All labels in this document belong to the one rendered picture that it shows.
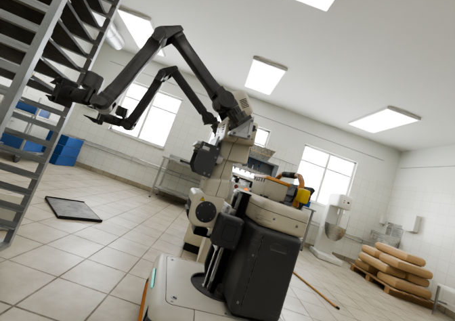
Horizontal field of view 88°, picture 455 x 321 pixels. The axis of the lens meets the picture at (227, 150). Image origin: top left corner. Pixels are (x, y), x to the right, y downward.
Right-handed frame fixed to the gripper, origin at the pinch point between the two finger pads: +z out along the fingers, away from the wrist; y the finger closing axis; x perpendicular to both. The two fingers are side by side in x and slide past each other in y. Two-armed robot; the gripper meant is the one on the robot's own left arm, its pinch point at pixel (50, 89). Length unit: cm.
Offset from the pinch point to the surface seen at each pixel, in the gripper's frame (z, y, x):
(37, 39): 5.8, 16.6, 6.7
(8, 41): 16.3, 12.9, 9.2
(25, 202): 32, -56, -30
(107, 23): 25, 53, -34
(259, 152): -55, 20, -196
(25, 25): 13.6, 21.2, 7.6
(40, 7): 11.6, 30.1, 6.3
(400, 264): -291, -78, -402
